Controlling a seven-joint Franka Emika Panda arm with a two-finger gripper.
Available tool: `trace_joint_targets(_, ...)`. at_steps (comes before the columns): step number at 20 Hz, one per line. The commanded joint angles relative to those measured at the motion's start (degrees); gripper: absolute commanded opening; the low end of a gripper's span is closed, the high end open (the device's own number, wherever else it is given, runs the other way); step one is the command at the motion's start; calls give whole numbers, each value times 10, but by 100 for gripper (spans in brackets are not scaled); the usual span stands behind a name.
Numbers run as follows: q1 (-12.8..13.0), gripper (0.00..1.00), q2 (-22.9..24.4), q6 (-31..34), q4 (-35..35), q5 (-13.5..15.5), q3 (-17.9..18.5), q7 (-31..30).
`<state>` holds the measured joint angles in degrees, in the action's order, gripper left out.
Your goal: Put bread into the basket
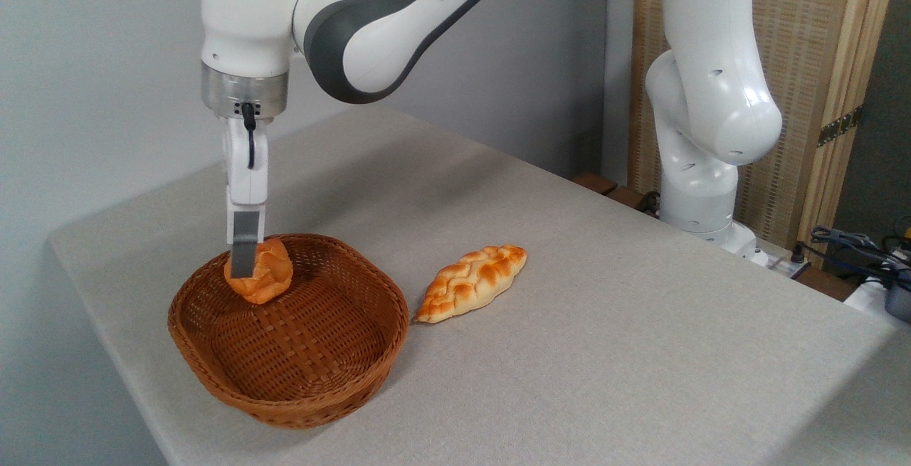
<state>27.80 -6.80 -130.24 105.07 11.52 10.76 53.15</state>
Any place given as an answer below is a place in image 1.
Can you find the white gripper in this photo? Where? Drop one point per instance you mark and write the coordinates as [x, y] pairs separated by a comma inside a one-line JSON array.
[[240, 181]]

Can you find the round orange bread roll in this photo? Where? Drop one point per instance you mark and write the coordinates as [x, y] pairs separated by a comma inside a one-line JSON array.
[[274, 274]]

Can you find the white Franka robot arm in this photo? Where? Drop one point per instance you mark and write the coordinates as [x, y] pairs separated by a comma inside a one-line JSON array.
[[370, 32]]

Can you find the brown wicker basket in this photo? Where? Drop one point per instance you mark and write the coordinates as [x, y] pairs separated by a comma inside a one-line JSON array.
[[306, 359]]

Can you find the braided long bread loaf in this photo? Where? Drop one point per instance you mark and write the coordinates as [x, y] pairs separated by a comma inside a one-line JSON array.
[[471, 282]]

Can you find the grey tablecloth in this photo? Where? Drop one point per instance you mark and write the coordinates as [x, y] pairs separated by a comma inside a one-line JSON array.
[[605, 352]]

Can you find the white power strip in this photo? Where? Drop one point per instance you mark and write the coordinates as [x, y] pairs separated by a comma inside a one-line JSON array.
[[783, 267]]

